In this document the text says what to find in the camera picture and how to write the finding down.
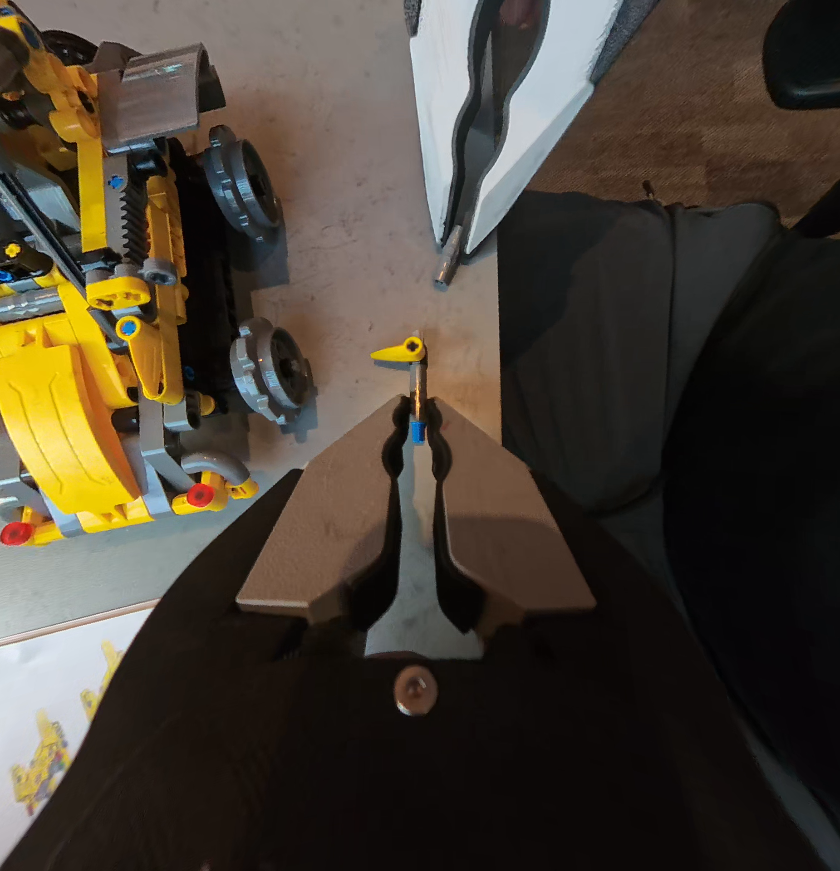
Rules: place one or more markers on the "grey axle sleeve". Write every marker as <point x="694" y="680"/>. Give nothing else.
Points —
<point x="448" y="255"/>

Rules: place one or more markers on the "instruction booklet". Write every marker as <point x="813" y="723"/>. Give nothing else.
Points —
<point x="25" y="694"/>

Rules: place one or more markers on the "small yellow tooth piece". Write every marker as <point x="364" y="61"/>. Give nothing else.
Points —
<point x="399" y="352"/>

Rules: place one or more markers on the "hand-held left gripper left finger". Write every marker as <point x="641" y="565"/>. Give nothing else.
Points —
<point x="317" y="537"/>

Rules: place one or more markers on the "black chair base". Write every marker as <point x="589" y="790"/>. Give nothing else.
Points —
<point x="814" y="61"/>

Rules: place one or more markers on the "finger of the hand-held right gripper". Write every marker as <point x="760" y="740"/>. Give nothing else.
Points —
<point x="437" y="102"/>
<point x="556" y="88"/>

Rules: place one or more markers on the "yellow toy brick vehicle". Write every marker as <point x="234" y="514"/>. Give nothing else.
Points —
<point x="52" y="408"/>

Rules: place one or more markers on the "person's dark clothing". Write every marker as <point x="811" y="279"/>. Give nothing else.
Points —
<point x="597" y="340"/>

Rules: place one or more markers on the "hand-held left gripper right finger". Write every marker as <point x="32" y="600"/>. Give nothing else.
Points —
<point x="508" y="537"/>

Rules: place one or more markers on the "grey axle pin blue tip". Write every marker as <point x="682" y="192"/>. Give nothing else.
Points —
<point x="418" y="388"/>

